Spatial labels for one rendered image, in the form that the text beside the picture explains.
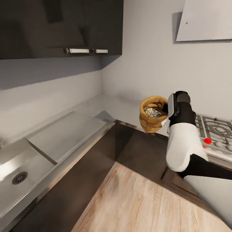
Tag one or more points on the oven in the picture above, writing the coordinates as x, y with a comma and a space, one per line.
176, 182

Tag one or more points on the popcorn bag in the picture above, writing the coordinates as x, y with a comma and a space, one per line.
150, 123

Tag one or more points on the cabinet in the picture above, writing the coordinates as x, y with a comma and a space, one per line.
60, 28

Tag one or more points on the range hood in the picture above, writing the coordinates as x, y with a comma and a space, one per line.
206, 20

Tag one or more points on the drop in sink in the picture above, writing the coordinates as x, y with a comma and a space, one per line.
33, 157

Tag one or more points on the burner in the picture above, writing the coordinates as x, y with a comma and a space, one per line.
214, 132

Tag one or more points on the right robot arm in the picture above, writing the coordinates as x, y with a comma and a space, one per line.
186, 156

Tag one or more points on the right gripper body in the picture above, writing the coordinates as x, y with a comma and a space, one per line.
165, 108

